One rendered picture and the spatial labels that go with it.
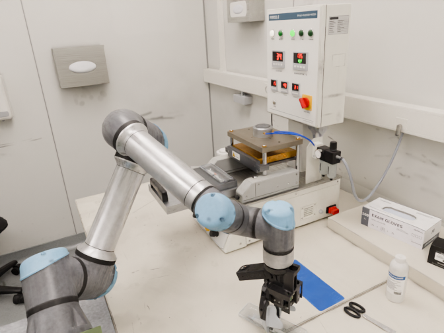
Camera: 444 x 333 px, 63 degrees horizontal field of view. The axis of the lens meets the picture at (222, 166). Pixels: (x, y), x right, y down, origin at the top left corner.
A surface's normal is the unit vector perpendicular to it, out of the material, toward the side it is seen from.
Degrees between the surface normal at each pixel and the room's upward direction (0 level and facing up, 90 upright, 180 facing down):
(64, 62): 90
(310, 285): 0
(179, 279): 0
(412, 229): 88
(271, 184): 90
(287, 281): 90
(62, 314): 29
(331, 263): 0
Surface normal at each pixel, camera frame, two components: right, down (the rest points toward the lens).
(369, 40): -0.88, 0.22
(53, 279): 0.47, -0.52
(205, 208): -0.37, -0.24
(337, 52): 0.45, 0.31
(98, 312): -0.05, -0.93
